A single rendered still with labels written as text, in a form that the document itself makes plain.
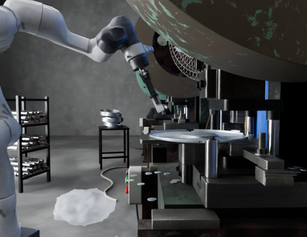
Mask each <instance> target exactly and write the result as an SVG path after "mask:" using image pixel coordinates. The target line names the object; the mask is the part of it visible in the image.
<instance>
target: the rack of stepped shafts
mask: <svg viewBox="0 0 307 237"><path fill-rule="evenodd" d="M5 100H6V101H16V111H11V112H12V114H13V116H14V118H15V119H16V121H17V122H18V123H19V124H20V126H21V128H23V133H22V134H21V135H20V138H19V139H18V141H17V142H16V143H15V144H13V145H12V146H11V147H8V148H7V150H16V151H17V158H10V162H11V165H12V166H13V168H14V171H15V176H18V191H19V193H23V180H26V179H28V178H31V177H34V176H37V175H39V174H42V173H45V172H47V182H50V181H51V179H50V135H49V97H48V96H45V99H29V98H26V97H22V98H21V96H16V99H5ZM21 101H22V110H21ZM26 101H45V115H39V114H43V111H29V110H26ZM40 118H45V119H40ZM21 124H22V125H21ZM42 125H46V139H42V138H44V135H37V134H27V132H26V127H31V126H42ZM44 142H46V143H44ZM43 146H44V147H43ZM43 149H46V163H44V160H43V159H37V158H28V157H27V153H29V152H33V151H38V150H43ZM22 154H23V156H24V157H22Z"/></svg>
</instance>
